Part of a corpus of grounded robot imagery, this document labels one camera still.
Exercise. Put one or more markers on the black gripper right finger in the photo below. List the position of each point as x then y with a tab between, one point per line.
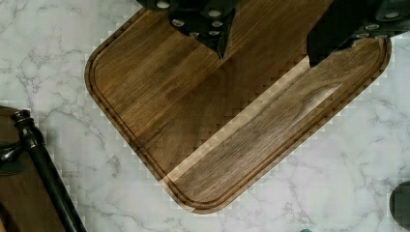
347	21

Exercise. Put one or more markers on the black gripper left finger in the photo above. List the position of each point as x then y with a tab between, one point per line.
208	21

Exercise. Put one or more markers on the wooden drawer cabinet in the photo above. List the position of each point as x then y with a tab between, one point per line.
25	204

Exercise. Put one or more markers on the wooden cutting board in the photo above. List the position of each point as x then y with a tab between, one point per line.
208	127

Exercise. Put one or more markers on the black round grinder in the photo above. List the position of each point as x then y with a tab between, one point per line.
400	205

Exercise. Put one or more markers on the black drawer handle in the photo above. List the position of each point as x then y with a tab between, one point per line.
32	141

